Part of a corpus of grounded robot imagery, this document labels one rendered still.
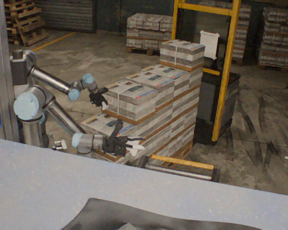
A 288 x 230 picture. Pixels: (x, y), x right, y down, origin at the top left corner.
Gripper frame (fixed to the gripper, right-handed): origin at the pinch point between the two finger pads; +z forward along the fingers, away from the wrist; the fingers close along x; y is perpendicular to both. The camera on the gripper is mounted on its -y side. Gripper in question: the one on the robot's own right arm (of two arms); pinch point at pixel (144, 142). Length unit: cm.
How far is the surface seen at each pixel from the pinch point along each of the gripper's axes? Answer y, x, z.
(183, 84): 4, -163, 31
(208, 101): 40, -239, 70
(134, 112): 16, -96, -11
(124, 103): 11, -102, -20
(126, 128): 28, -93, -16
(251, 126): 84, -291, 146
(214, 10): -69, -214, 60
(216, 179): 38, -39, 48
